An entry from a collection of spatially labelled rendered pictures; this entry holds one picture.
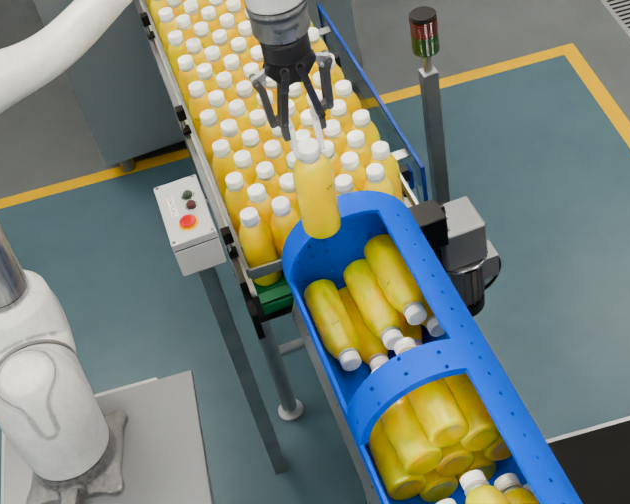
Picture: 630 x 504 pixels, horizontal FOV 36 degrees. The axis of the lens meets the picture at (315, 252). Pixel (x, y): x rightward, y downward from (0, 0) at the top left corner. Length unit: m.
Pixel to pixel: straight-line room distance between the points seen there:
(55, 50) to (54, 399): 0.61
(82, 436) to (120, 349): 1.67
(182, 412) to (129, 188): 2.17
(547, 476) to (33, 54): 0.95
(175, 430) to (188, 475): 0.11
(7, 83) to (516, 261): 2.30
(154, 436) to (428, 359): 0.57
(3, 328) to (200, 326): 1.64
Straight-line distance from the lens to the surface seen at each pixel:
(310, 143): 1.65
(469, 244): 2.34
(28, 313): 1.82
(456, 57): 4.25
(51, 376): 1.71
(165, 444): 1.88
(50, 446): 1.75
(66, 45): 1.40
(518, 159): 3.74
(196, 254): 2.11
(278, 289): 2.20
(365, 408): 1.63
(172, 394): 1.94
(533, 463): 1.53
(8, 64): 1.39
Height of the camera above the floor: 2.53
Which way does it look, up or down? 46 degrees down
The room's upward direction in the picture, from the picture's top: 14 degrees counter-clockwise
